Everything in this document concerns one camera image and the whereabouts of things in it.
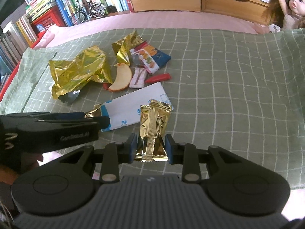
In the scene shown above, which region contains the gold snack packet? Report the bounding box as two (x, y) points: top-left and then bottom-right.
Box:
(135, 99), (172, 162)

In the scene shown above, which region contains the apple slice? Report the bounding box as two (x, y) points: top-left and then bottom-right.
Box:
(108, 63), (132, 92)

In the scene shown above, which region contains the stack of books at left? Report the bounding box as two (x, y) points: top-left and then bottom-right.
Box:
(1, 0), (56, 93)

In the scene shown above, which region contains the white blue envelope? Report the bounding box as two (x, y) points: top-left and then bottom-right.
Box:
(100, 82), (171, 132)

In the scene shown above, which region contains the large crumpled gold wrapper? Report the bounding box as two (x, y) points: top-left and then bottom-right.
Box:
(49, 46), (113, 99)

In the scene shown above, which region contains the pink striped candy wrapper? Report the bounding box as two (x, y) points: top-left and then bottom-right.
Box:
(129, 67), (147, 89)

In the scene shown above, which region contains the red wrapper piece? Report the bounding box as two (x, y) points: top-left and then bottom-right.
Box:
(144, 73), (171, 84)

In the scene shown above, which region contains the small crumpled gold wrapper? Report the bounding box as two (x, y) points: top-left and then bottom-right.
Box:
(112, 30), (143, 66)

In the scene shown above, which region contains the colourful snack packet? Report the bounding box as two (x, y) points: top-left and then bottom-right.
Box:
(130, 41), (171, 74)

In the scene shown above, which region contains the green checked cloth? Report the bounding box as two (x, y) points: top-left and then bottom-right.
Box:
(1, 28), (304, 189)

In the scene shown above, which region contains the red plastic crate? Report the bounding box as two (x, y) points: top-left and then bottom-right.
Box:
(31, 5), (66, 35)

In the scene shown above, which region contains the miniature black bicycle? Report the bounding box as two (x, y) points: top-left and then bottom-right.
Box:
(71, 1), (108, 25)

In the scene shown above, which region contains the pink tablecloth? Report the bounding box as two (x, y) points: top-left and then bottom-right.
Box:
(33, 11), (256, 49)

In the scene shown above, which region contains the wooden drawer shelf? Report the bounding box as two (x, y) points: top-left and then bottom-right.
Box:
(131, 0), (271, 25)

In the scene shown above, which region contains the doll with brown hair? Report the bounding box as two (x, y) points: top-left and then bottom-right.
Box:
(253, 0), (304, 34)

